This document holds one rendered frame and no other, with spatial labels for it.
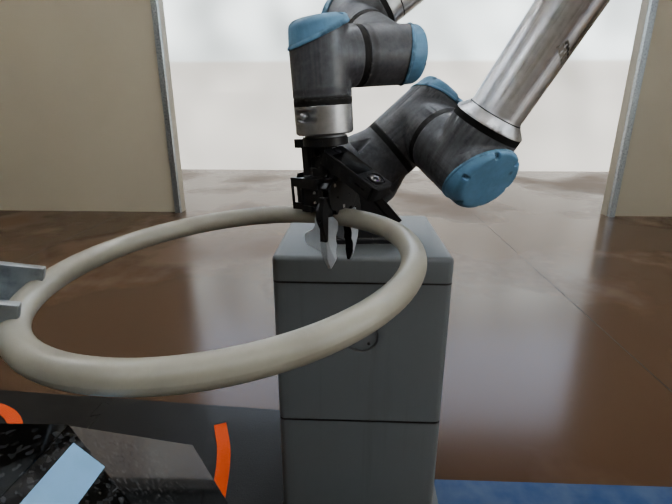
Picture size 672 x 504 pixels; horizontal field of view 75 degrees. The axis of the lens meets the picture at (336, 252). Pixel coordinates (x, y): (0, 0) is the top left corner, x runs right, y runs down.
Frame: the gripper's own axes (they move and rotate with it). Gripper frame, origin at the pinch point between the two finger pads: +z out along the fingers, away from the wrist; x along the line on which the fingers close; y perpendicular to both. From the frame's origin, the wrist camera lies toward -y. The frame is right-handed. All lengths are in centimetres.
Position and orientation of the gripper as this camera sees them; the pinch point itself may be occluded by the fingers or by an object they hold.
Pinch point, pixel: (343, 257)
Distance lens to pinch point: 74.6
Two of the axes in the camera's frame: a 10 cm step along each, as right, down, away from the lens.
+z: 0.6, 9.4, 3.3
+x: -6.1, 3.0, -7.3
